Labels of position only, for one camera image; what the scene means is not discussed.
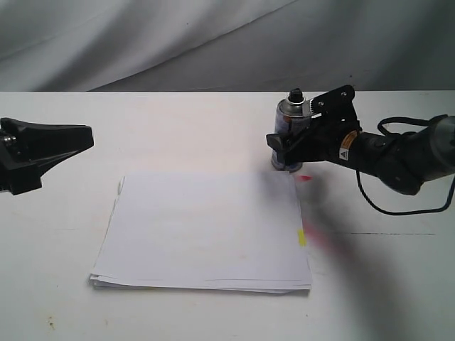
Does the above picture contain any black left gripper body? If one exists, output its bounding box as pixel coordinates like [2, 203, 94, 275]
[1, 118, 21, 195]

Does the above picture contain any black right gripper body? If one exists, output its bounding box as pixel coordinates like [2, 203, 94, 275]
[289, 121, 370, 171]

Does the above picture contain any silver spray can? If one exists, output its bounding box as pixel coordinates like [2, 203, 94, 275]
[270, 88, 314, 173]

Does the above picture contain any yellow tape strip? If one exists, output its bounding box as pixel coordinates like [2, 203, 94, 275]
[298, 229, 306, 247]

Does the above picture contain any white paper stack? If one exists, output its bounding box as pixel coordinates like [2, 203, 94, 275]
[90, 171, 312, 293]

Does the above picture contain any grey backdrop cloth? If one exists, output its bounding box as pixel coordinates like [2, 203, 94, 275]
[1, 1, 454, 92]

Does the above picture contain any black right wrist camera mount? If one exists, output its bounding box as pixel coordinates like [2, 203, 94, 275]
[302, 85, 358, 127]

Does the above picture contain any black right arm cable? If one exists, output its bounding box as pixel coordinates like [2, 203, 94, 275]
[355, 117, 455, 216]

